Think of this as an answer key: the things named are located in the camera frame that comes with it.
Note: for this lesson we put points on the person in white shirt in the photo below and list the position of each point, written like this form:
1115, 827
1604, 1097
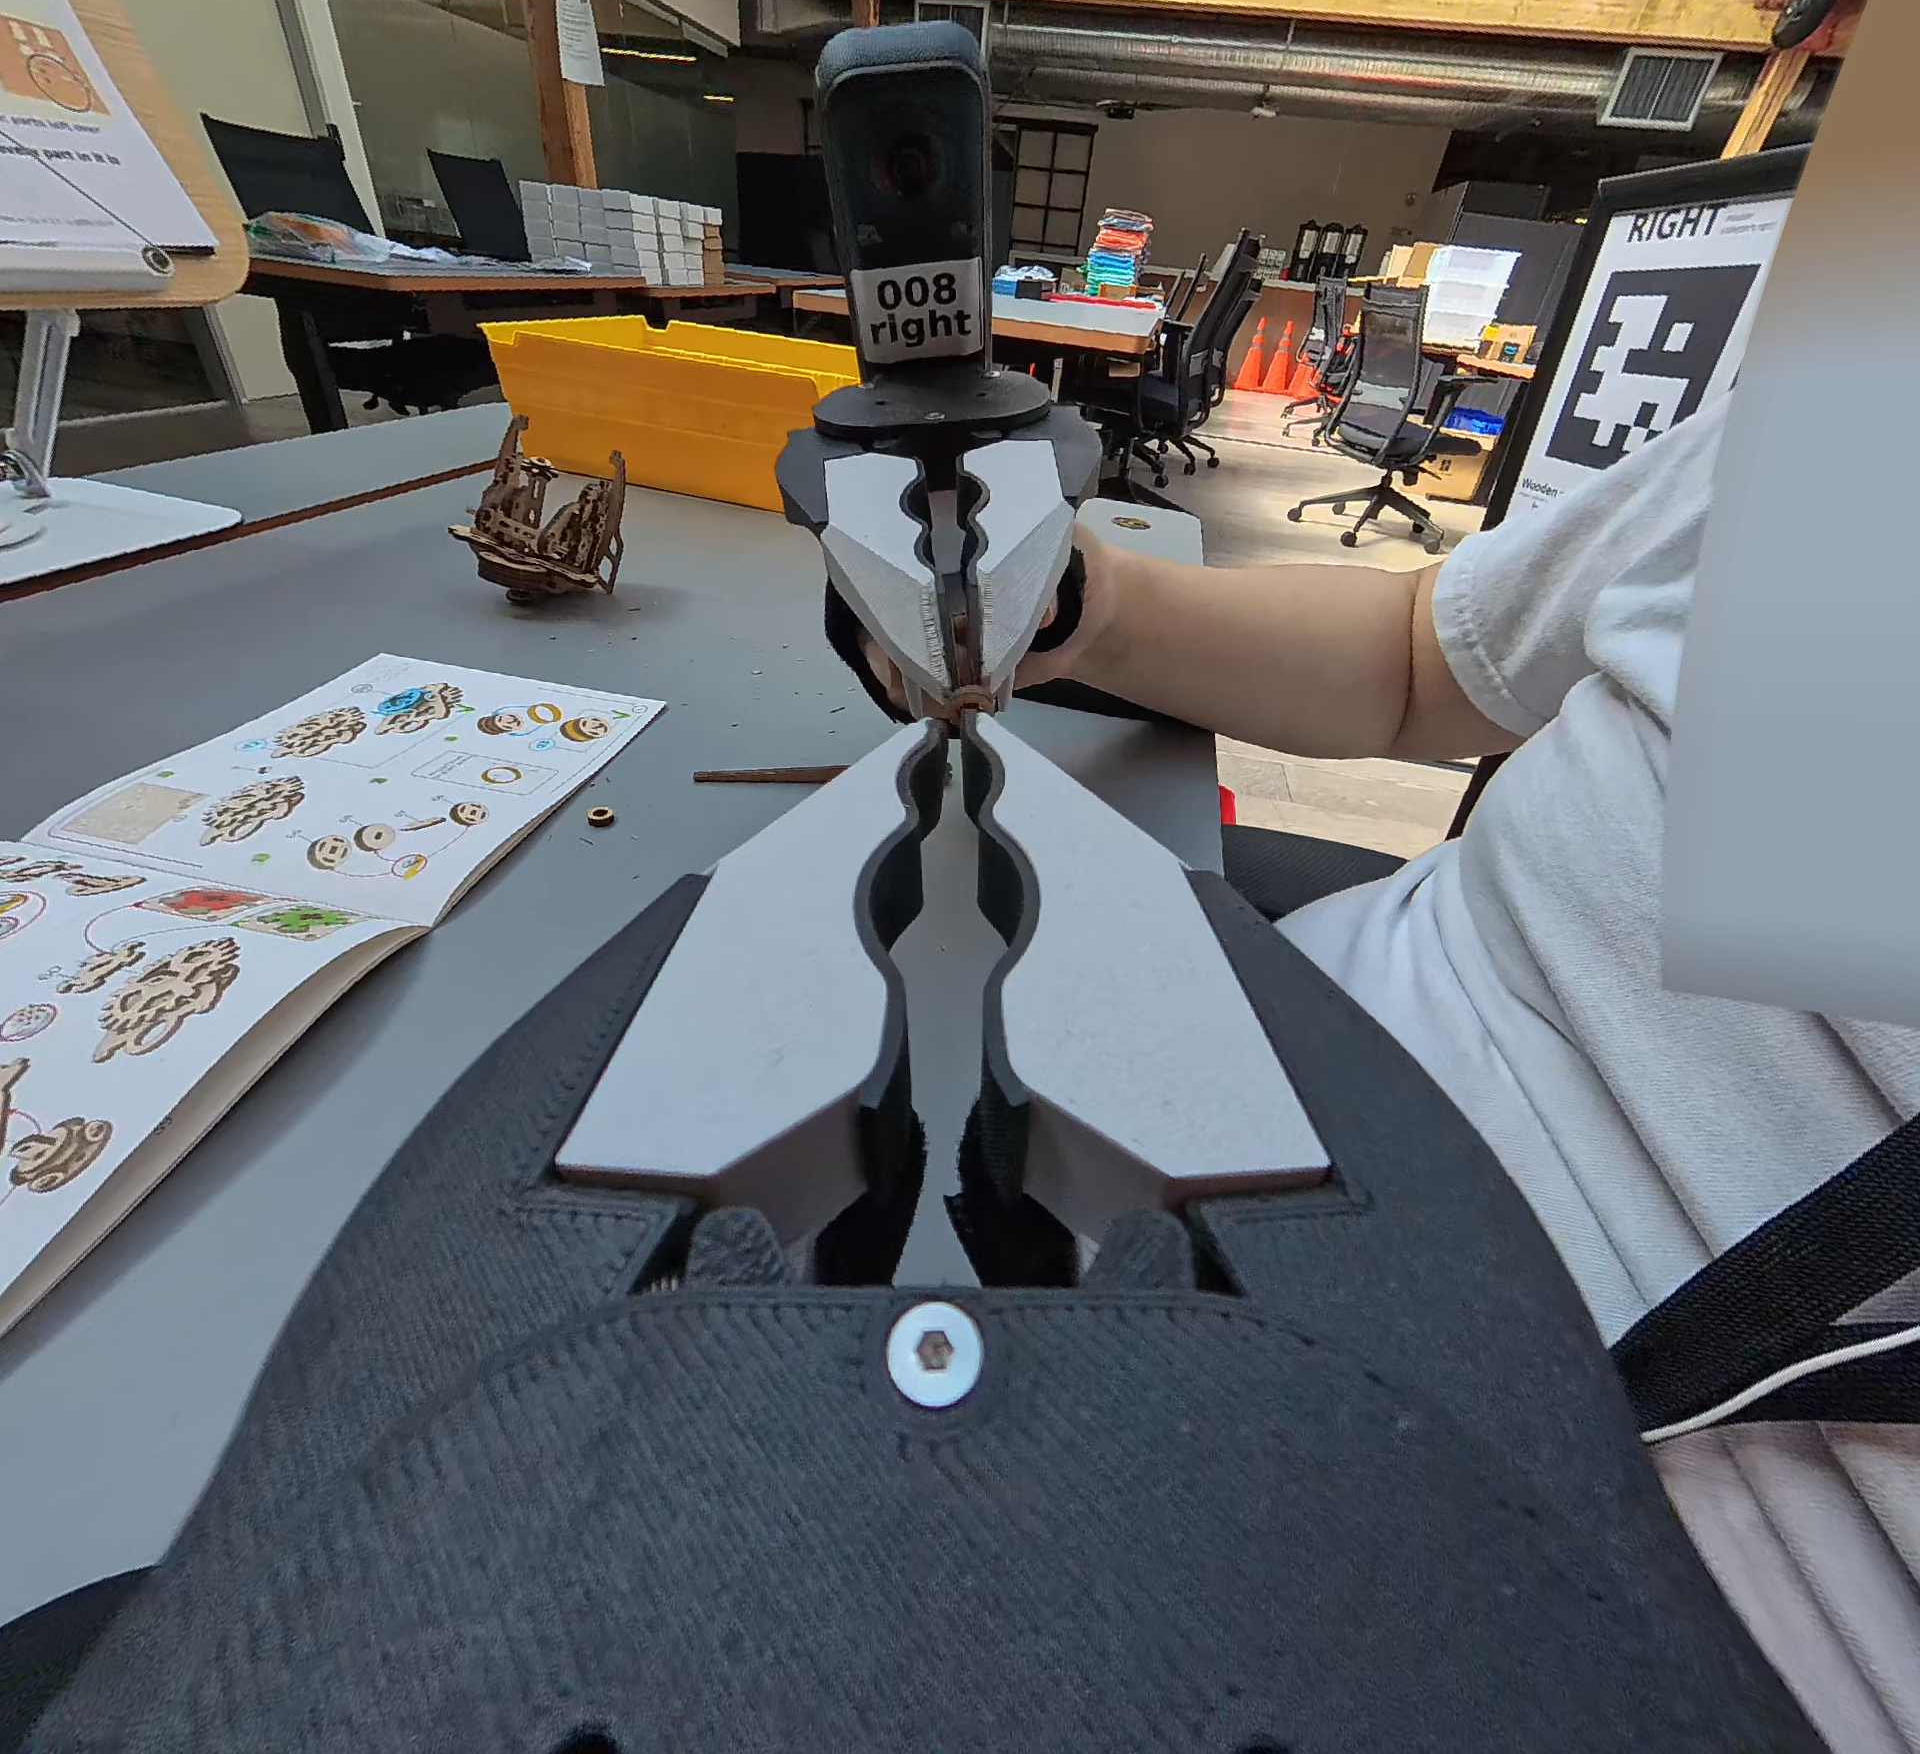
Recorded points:
1546, 883

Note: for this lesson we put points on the metal air duct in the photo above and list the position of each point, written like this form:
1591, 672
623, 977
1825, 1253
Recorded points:
1275, 59

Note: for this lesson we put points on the colourful stack of trays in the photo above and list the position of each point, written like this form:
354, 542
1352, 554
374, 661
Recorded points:
1117, 254

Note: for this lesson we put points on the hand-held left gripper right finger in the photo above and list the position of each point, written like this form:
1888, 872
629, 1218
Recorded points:
1139, 1019

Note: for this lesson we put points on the stack of white boxes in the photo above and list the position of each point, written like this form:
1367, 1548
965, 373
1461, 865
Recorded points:
615, 225

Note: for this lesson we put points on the orange traffic cone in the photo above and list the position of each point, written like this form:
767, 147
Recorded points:
1252, 362
1284, 367

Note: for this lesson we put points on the clear plastic storage bins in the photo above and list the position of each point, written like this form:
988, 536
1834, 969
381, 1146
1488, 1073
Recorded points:
1471, 291

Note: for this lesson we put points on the illustrated instruction booklet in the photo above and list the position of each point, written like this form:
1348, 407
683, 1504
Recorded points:
225, 974

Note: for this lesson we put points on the yellow plastic bin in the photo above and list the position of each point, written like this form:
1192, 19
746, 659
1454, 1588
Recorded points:
660, 411

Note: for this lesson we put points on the small wooden peg piece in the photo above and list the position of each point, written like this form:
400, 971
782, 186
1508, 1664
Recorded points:
969, 702

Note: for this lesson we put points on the person's right hand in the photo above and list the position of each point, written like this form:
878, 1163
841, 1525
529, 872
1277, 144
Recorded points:
1095, 613

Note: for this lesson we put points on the black framed marker sign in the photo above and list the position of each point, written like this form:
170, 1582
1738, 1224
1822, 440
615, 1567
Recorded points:
1650, 359

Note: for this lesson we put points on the wooden post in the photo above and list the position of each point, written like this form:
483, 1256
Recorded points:
540, 14

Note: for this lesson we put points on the white stand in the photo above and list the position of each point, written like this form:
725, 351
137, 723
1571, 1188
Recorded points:
89, 532

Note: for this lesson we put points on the person's right forearm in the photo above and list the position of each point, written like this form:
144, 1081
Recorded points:
1288, 652

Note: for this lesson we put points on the wooden top table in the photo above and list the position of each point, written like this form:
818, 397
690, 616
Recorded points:
1079, 320
450, 281

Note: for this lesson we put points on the wooden model ship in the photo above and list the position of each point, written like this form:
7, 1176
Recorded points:
540, 532

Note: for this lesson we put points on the black hanging speaker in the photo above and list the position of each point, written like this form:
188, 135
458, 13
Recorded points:
1800, 6

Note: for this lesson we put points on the black office chair seat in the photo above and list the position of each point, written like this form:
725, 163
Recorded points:
1305, 869

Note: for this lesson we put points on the wooden board with paper sheet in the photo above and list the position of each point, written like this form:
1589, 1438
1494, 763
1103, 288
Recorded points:
89, 133

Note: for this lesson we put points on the paper notice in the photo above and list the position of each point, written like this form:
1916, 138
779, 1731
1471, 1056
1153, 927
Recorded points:
578, 23

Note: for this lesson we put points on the black mesh office chair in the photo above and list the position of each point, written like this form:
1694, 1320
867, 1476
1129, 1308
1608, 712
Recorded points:
1388, 420
1192, 373

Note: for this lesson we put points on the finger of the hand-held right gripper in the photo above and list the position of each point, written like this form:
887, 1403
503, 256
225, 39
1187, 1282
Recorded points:
878, 538
1027, 538

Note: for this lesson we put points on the grey desk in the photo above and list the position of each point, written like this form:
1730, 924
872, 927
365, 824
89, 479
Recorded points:
720, 643

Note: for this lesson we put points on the thin wooden stick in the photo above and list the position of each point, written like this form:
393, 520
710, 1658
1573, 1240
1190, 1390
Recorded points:
765, 775

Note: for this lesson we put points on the white vent grille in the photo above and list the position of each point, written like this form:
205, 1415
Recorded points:
1658, 86

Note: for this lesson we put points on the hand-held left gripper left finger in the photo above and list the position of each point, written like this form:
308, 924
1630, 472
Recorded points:
765, 1019

